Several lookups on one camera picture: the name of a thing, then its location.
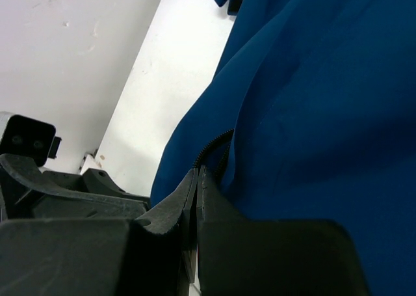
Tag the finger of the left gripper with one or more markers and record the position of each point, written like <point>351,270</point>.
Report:
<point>27,194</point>
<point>92,181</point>

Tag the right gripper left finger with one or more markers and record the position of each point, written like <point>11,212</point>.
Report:
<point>153,254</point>

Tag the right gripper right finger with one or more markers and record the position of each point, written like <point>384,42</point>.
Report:
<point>237,256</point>

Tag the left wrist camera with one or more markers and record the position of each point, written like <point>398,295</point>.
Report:
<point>24,136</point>

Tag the blue zip-up jacket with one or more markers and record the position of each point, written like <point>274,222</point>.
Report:
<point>319,96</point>

